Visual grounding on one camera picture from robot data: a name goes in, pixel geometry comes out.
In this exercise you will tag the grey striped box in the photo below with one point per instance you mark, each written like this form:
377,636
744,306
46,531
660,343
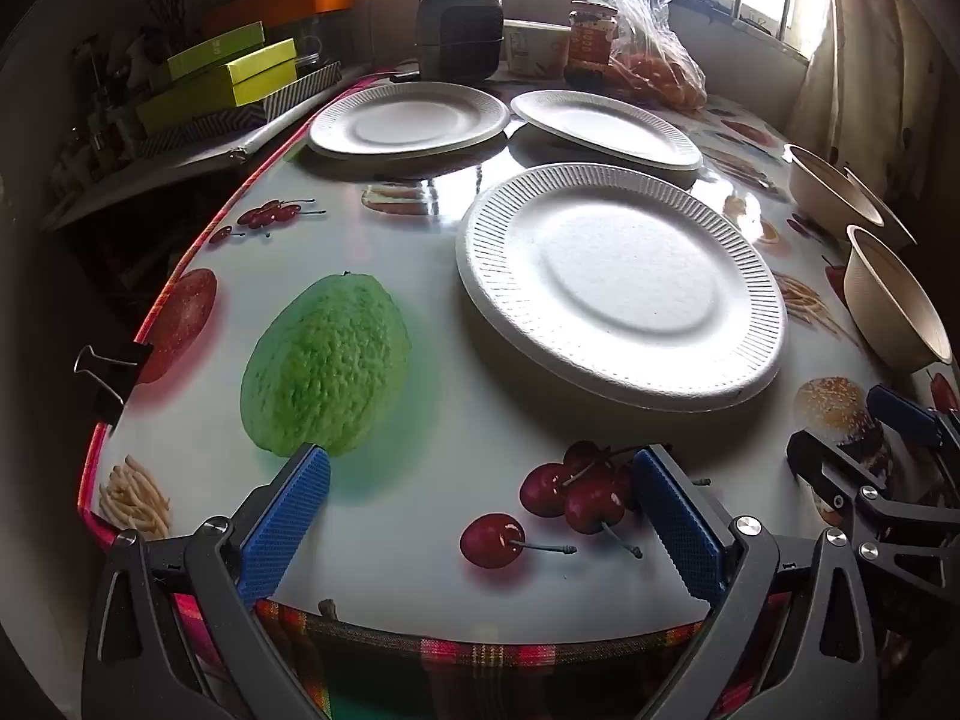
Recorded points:
300,90

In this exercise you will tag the white paper plate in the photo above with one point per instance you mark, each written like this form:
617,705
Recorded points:
409,120
622,292
600,127

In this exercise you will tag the black remote control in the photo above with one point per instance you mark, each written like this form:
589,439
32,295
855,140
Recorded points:
407,76

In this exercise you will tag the plastic bag of oranges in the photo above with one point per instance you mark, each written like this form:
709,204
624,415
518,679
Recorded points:
652,67

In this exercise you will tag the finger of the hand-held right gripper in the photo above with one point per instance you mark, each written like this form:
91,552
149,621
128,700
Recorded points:
904,414
825,469

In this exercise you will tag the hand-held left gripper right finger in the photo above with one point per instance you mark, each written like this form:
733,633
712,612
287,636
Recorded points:
679,525

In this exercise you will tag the red label sauce jar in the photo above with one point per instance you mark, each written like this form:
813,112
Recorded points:
591,45

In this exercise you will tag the grey portable fan heater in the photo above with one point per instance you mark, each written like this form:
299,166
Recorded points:
457,37

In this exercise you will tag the cream printed curtain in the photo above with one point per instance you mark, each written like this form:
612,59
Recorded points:
847,75

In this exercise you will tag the flat green box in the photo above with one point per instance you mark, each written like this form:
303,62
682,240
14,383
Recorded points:
217,49

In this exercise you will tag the black binder clip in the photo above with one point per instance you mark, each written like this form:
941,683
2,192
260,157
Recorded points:
124,360

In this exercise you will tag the white paper tub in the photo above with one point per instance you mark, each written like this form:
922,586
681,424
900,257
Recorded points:
536,49

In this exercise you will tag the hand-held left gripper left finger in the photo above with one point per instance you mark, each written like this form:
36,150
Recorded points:
289,517

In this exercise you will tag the yellow-green box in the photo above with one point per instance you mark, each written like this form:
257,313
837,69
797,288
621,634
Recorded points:
202,101

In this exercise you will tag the food printed glossy tablecloth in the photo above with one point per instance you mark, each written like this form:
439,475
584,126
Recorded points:
375,255

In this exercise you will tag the white shelf board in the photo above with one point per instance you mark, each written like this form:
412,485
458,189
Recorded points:
150,172

